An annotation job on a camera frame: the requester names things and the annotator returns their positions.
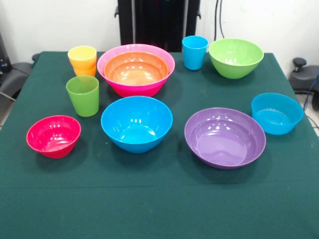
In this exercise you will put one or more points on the large pink bowl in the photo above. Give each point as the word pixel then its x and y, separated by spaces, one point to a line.
pixel 134 90

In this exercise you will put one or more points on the orange bowl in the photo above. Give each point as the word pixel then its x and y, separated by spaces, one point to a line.
pixel 135 72

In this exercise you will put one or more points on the purple bowl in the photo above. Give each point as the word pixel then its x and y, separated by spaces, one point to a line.
pixel 224 139

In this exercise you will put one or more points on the large blue bowl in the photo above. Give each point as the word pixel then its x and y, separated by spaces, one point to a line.
pixel 135 124

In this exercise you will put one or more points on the blue cup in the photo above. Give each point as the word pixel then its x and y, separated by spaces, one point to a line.
pixel 194 57

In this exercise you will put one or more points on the green cup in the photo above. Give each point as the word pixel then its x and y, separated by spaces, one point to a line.
pixel 83 102

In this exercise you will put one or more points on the dark green tablecloth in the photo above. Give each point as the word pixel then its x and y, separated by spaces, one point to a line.
pixel 159 199

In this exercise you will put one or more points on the orange cup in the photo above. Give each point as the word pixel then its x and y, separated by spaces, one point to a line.
pixel 84 72

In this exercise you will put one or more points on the green bowl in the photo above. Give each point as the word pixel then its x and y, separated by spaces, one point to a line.
pixel 234 64

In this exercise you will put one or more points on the yellow cup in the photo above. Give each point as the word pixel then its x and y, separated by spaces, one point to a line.
pixel 82 53

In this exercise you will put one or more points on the small pink bowl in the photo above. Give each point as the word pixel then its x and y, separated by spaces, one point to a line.
pixel 53 137

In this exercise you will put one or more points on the small translucent blue bowl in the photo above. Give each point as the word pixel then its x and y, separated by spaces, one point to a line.
pixel 276 119

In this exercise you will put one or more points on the grey pedestal foot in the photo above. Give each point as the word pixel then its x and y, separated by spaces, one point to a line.
pixel 15 74
pixel 302 79

